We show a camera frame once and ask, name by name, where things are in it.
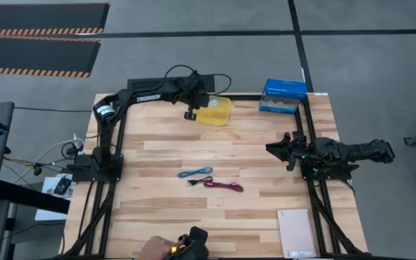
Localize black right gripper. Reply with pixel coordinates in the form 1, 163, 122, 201
265, 130, 319, 173

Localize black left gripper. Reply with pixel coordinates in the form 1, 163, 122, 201
177, 71, 211, 122

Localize teal braided USB cable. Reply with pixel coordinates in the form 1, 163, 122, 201
178, 166, 214, 179

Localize yellow translucent plastic container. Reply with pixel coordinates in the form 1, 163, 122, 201
192, 94, 233, 127

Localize blue game controller box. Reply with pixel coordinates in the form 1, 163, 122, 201
259, 78, 308, 116

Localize beige notebook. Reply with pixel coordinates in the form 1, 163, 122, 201
277, 208, 318, 259

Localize person's hand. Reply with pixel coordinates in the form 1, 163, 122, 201
138, 235, 177, 260

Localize small black handheld device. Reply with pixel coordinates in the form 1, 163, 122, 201
53, 175, 73, 196

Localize black hazard-striped floor mat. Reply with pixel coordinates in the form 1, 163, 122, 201
0, 35, 103, 79
0, 2, 111, 37

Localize white paper sheets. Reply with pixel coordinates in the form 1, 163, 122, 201
34, 173, 74, 222

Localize black USB cable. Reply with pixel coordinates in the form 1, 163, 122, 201
187, 175, 215, 187

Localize pink braided USB cable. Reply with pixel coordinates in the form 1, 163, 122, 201
203, 180, 245, 194

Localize black table-level camera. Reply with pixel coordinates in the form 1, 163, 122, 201
168, 226, 209, 260

